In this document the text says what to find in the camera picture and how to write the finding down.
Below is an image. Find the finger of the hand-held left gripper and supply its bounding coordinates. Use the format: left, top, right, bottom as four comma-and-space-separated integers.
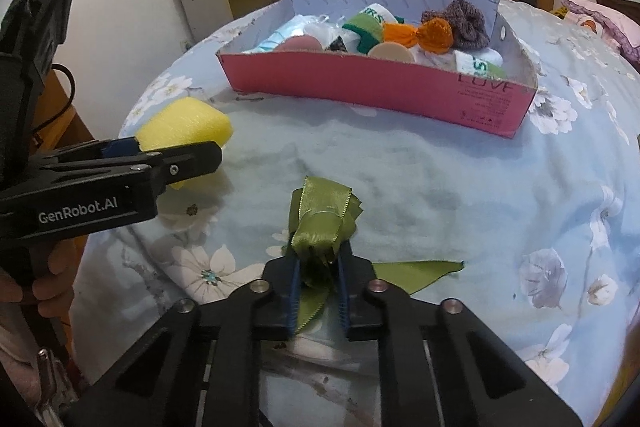
45, 143, 223, 195
45, 136, 143, 164

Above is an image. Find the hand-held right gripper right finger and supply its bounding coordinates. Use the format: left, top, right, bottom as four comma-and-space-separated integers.
336, 252, 586, 427

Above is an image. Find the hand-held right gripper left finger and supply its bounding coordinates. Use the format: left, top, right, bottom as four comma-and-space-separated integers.
65, 254, 303, 427

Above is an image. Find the yellow sponge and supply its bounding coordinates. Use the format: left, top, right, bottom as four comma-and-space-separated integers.
135, 97, 235, 192

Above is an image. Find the green satin ribbon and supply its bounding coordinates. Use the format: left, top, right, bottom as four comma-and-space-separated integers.
286, 175, 466, 337

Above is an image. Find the blue face mask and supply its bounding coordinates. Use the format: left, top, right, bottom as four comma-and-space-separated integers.
245, 14, 311, 55

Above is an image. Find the pink makeup sponge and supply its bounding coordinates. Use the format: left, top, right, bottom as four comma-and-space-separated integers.
272, 34, 325, 54

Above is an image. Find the pink cardboard box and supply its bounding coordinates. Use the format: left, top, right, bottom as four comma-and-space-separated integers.
215, 0, 540, 140

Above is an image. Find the green white wristband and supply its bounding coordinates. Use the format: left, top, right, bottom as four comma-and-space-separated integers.
342, 4, 406, 55
452, 48, 506, 75

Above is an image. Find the beige powder puff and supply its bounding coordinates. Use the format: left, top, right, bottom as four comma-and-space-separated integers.
367, 43, 416, 62

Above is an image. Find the white waffle towel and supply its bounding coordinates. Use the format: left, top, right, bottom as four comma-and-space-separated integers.
415, 47, 458, 70

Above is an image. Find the purple knitted sock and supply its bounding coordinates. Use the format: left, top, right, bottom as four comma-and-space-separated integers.
421, 0, 492, 50

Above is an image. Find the person's left hand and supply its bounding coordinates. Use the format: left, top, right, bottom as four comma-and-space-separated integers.
0, 271, 77, 320

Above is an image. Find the purple frilled pillow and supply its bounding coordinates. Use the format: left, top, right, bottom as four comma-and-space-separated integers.
562, 0, 640, 58

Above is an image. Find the black cable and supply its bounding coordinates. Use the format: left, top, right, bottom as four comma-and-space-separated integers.
30, 63, 77, 132

